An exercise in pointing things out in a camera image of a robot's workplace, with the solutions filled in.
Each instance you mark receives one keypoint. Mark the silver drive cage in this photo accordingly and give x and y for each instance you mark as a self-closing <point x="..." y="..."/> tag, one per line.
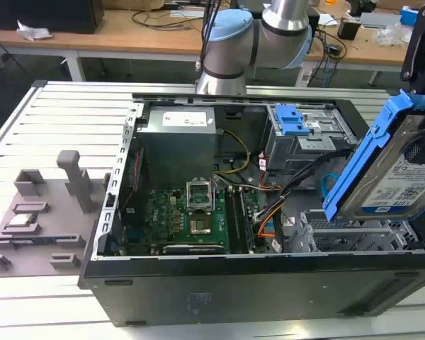
<point x="304" y="141"/>

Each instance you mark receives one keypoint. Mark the CPU chip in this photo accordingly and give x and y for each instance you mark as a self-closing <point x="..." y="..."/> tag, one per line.
<point x="18" y="221"/>

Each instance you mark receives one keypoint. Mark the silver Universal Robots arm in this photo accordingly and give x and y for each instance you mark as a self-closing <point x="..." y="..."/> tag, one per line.
<point x="230" y="46"/>

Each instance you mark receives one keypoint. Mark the black RAM slots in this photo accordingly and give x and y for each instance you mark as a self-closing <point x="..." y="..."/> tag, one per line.
<point x="239" y="219"/>

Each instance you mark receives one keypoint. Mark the black box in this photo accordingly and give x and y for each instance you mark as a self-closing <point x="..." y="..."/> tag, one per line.
<point x="46" y="16"/>

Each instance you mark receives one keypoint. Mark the silver disk bay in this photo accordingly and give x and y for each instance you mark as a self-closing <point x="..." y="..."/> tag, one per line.
<point x="354" y="237"/>

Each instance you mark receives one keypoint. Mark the wooden workbench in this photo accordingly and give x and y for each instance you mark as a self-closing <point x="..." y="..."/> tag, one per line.
<point x="184" y="33"/>

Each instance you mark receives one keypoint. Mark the hard disk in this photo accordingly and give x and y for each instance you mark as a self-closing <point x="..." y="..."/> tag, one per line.
<point x="386" y="166"/>

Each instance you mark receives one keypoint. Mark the blue box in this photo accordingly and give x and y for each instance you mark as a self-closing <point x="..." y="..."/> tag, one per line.
<point x="409" y="16"/>

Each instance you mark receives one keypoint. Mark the small black device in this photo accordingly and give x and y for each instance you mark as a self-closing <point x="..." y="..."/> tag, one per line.
<point x="348" y="29"/>

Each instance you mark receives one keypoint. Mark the green motherboard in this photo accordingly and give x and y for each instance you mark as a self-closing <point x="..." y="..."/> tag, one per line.
<point x="184" y="221"/>

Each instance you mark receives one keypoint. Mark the grey parts rack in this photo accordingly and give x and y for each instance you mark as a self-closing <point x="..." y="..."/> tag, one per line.
<point x="42" y="219"/>

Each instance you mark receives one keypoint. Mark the crumpled white plastic wrap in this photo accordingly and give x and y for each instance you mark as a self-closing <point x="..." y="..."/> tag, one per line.
<point x="33" y="31"/>

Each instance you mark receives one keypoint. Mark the grey power supply unit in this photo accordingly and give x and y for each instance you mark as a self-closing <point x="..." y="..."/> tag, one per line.
<point x="178" y="136"/>

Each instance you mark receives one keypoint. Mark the blue empty disk carrier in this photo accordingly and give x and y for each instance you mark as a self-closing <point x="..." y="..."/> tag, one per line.
<point x="290" y="120"/>

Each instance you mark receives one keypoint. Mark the black open PC case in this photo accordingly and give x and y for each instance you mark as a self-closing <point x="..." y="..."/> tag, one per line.
<point x="255" y="276"/>

